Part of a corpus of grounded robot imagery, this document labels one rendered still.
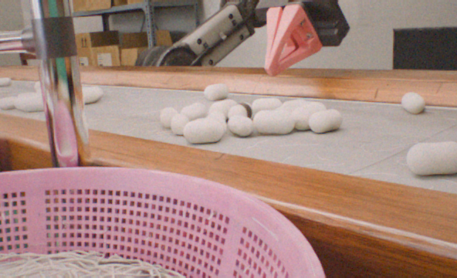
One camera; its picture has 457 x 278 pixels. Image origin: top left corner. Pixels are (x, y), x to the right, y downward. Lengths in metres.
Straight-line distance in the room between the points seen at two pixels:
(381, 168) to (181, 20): 3.34
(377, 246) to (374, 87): 0.42
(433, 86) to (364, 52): 2.19
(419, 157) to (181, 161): 0.14
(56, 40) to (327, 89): 0.40
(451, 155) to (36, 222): 0.24
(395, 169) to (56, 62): 0.22
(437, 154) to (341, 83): 0.32
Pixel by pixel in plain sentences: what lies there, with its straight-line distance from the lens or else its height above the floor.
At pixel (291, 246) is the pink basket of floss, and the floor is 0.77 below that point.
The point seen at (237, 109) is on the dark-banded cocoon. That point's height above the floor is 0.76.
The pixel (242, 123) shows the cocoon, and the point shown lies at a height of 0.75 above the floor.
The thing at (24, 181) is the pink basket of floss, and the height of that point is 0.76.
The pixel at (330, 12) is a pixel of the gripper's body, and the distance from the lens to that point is 0.61.
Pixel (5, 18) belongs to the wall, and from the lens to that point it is 5.64.
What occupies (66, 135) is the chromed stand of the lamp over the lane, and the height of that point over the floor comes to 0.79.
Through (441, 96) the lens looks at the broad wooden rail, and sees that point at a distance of 0.56.
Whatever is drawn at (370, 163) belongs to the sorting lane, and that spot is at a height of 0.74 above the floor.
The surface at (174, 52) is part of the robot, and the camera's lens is 1.18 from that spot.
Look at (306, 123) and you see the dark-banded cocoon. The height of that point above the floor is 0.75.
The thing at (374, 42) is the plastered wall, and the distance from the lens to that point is 2.73.
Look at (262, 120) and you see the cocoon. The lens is 0.44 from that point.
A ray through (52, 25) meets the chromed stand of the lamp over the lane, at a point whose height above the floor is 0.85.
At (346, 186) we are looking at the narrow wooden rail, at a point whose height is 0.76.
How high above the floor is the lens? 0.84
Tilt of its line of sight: 13 degrees down
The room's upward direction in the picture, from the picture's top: 4 degrees counter-clockwise
